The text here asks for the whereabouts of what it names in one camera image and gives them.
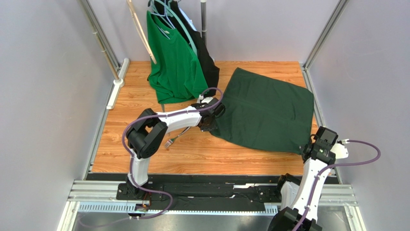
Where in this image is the green t-shirt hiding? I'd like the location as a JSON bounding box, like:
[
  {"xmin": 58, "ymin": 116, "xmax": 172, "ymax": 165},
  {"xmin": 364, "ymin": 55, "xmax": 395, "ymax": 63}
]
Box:
[{"xmin": 146, "ymin": 11, "xmax": 208, "ymax": 104}]

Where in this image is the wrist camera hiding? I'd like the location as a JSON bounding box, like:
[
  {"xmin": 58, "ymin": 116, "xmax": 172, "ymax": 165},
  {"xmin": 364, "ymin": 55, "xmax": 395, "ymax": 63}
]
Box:
[
  {"xmin": 331, "ymin": 139, "xmax": 349, "ymax": 160},
  {"xmin": 197, "ymin": 95, "xmax": 214, "ymax": 103}
]

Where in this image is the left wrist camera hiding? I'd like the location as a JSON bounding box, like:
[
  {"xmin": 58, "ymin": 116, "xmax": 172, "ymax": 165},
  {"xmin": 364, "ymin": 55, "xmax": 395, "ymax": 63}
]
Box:
[{"xmin": 197, "ymin": 95, "xmax": 214, "ymax": 103}]

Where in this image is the silver fork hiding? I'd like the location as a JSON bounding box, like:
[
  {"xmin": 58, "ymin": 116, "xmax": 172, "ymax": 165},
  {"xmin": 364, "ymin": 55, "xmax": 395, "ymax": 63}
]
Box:
[{"xmin": 164, "ymin": 127, "xmax": 191, "ymax": 149}]

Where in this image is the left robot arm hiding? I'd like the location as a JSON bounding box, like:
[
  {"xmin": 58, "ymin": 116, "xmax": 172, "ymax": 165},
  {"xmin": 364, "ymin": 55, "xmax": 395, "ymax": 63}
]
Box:
[{"xmin": 116, "ymin": 96, "xmax": 226, "ymax": 200}]

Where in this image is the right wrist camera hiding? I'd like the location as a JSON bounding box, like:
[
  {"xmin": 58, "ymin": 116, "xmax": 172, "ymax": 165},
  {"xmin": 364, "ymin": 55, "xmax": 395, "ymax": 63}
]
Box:
[{"xmin": 331, "ymin": 139, "xmax": 349, "ymax": 160}]

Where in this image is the metal rack pole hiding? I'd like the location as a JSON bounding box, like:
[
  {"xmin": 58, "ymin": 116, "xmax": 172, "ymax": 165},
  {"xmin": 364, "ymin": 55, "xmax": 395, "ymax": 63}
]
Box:
[{"xmin": 200, "ymin": 0, "xmax": 207, "ymax": 45}]

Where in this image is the dark green cloth napkin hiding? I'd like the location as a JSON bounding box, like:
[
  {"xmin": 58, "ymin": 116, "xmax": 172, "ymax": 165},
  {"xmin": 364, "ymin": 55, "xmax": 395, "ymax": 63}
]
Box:
[{"xmin": 211, "ymin": 68, "xmax": 314, "ymax": 154}]

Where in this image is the white corner pole bracket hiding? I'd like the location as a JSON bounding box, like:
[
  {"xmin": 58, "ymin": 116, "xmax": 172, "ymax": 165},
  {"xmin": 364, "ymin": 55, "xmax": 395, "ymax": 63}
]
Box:
[{"xmin": 106, "ymin": 58, "xmax": 130, "ymax": 110}]

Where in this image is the black t-shirt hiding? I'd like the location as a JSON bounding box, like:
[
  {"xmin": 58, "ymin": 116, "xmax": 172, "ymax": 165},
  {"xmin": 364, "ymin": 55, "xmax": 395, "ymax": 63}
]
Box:
[{"xmin": 170, "ymin": 0, "xmax": 220, "ymax": 88}]

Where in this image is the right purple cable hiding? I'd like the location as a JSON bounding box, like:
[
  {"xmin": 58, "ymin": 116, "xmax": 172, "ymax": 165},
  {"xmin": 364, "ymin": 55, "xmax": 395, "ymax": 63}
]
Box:
[{"xmin": 291, "ymin": 140, "xmax": 382, "ymax": 231}]

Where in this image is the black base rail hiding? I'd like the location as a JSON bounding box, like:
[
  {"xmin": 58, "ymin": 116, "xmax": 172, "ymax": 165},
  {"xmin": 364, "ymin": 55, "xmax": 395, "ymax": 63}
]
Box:
[{"xmin": 86, "ymin": 174, "xmax": 340, "ymax": 213}]

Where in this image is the teal clothes hanger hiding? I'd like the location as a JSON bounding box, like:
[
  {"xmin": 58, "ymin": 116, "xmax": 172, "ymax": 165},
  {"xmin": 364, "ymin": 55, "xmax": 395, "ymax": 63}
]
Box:
[{"xmin": 148, "ymin": 0, "xmax": 198, "ymax": 55}]

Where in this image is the purple cable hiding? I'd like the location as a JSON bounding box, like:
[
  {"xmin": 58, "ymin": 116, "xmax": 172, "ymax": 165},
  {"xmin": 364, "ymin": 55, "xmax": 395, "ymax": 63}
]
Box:
[
  {"xmin": 291, "ymin": 140, "xmax": 382, "ymax": 231},
  {"xmin": 121, "ymin": 87, "xmax": 224, "ymax": 220}
]

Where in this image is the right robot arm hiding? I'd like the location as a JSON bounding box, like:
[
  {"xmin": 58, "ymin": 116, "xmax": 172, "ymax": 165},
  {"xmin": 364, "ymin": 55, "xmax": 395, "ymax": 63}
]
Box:
[{"xmin": 268, "ymin": 126, "xmax": 338, "ymax": 231}]

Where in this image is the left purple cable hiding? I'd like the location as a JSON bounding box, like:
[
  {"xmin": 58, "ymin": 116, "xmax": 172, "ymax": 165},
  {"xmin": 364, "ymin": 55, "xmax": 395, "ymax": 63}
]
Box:
[{"xmin": 121, "ymin": 87, "xmax": 224, "ymax": 220}]

